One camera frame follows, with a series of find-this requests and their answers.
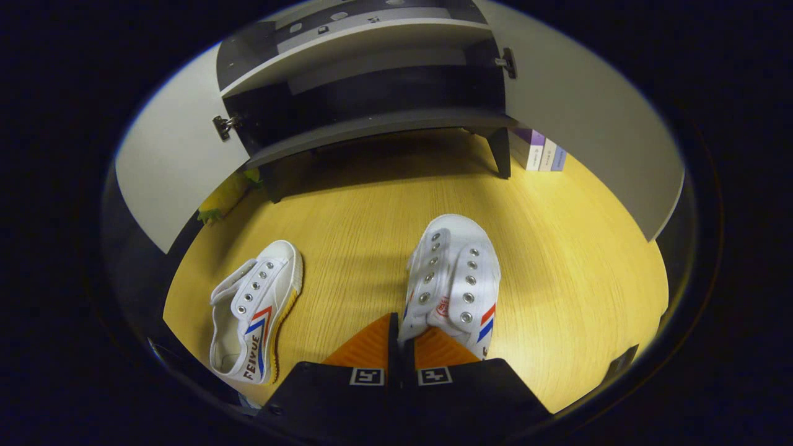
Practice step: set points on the purple white book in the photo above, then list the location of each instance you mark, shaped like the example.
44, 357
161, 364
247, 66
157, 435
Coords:
526, 148

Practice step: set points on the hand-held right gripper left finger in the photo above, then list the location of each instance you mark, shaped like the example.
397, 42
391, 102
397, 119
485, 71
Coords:
390, 347

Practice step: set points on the metal door hinge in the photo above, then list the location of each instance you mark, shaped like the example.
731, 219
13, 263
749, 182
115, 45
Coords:
224, 125
507, 62

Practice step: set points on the white cabinet door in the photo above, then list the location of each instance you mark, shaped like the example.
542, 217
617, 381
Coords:
595, 124
173, 167

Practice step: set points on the blue book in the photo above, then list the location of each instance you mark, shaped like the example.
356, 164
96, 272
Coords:
559, 159

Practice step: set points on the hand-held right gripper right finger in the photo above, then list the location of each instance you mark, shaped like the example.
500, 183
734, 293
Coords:
471, 396

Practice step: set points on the white cabinet shelf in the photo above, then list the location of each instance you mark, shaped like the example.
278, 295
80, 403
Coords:
347, 52

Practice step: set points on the white canvas shoe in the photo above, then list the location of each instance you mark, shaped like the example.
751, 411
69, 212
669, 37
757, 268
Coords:
455, 266
266, 279

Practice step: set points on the white grey shoe cabinet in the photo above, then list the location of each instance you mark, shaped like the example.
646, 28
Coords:
347, 133

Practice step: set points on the yellow green plush toy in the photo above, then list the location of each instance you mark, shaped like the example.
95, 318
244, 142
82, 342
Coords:
226, 195

